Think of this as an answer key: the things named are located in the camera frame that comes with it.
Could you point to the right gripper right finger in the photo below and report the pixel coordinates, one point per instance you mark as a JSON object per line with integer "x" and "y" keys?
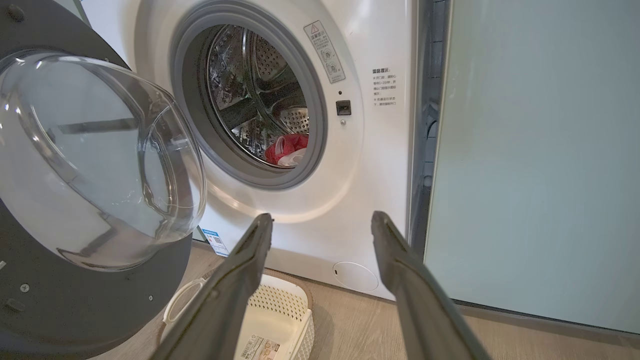
{"x": 420, "y": 310}

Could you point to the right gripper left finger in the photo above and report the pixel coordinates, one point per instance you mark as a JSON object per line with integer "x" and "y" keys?
{"x": 220, "y": 305}

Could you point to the dark grey washer door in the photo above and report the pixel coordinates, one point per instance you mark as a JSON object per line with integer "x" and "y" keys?
{"x": 75, "y": 310}

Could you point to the white garment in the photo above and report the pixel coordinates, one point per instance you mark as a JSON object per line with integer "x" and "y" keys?
{"x": 292, "y": 159}

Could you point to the red garment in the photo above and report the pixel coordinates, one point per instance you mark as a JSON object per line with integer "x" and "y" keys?
{"x": 295, "y": 141}

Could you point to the white washing machine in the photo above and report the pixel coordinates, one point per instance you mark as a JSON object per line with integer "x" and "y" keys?
{"x": 350, "y": 200}

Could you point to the grey rubber door gasket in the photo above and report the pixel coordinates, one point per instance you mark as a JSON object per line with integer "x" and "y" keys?
{"x": 317, "y": 125}

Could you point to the stainless steel washing machine drum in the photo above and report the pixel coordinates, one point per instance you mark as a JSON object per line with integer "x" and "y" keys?
{"x": 240, "y": 85}

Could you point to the grey warning label sticker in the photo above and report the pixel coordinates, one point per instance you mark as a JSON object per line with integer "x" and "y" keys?
{"x": 325, "y": 52}

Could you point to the basket product label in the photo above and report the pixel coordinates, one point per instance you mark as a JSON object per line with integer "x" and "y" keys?
{"x": 260, "y": 347}

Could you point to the cream perforated laundry basket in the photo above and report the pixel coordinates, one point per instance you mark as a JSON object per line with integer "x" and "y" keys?
{"x": 280, "y": 310}

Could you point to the blue energy label sticker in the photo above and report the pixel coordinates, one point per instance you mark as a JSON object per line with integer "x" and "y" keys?
{"x": 216, "y": 243}

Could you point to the round drain filter cover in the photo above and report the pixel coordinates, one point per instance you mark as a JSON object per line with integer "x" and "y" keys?
{"x": 356, "y": 276}

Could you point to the dark grey cabinet plinth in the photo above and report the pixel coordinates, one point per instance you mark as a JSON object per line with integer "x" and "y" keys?
{"x": 550, "y": 322}

